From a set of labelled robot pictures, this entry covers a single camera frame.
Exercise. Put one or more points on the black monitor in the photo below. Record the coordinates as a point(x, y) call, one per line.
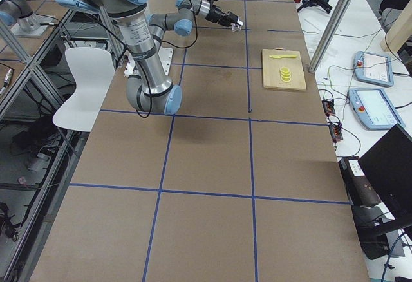
point(387, 166)

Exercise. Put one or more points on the teach pendant with red button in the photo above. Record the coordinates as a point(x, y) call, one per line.
point(374, 109)

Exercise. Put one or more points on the bamboo cutting board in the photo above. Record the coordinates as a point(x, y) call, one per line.
point(271, 73)

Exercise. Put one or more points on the aluminium frame post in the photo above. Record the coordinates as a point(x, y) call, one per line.
point(329, 32)

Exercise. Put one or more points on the clear glass shaker cup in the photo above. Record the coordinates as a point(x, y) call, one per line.
point(236, 27)

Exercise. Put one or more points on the yellow plastic knife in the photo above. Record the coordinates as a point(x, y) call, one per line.
point(291, 56)

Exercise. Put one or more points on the wooden plank upright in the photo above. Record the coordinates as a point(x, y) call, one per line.
point(399, 32)

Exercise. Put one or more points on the white plastic chair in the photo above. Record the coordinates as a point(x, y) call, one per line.
point(93, 71)

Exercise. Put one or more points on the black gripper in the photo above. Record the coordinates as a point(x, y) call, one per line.
point(215, 14)

